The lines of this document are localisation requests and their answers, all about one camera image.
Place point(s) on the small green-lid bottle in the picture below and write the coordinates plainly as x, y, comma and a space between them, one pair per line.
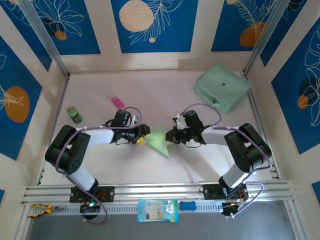
74, 115

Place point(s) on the light blue wet wipes pack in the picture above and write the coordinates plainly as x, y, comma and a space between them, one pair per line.
157, 211

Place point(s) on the black controller board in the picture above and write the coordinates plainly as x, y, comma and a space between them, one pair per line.
89, 207
231, 208

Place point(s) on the small pink plastic case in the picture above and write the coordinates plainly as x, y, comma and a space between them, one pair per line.
118, 102

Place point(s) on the aluminium frame post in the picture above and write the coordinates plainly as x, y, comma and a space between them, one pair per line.
265, 32
45, 37

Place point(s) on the blue bone-shaped block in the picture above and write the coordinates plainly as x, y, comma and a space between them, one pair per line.
187, 205

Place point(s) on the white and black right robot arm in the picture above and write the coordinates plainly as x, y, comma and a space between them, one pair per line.
247, 147

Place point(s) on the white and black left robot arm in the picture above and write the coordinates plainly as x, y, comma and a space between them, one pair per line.
67, 150

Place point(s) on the aluminium side rail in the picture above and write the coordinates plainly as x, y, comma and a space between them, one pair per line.
53, 130
260, 110

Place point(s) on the mint green zip pouch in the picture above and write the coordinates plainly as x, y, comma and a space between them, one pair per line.
222, 87

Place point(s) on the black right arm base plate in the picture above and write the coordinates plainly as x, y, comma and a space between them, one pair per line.
210, 192

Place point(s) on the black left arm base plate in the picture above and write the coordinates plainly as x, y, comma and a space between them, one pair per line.
107, 193

